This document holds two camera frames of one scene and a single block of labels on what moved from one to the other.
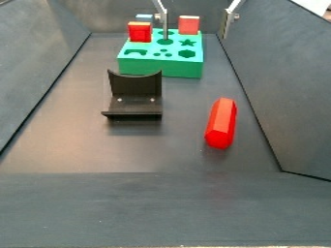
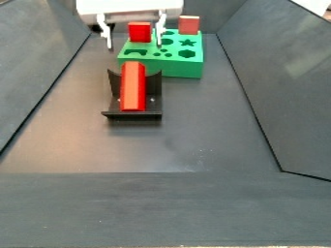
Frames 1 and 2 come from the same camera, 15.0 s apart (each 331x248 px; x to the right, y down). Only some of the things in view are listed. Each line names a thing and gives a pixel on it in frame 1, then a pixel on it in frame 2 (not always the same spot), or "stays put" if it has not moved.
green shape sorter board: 178,56 stays put
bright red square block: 141,31 stays put
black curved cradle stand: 137,96 stays put
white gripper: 229,17 -> 130,12
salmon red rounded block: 189,24 stays put
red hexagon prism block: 222,123 -> 134,86
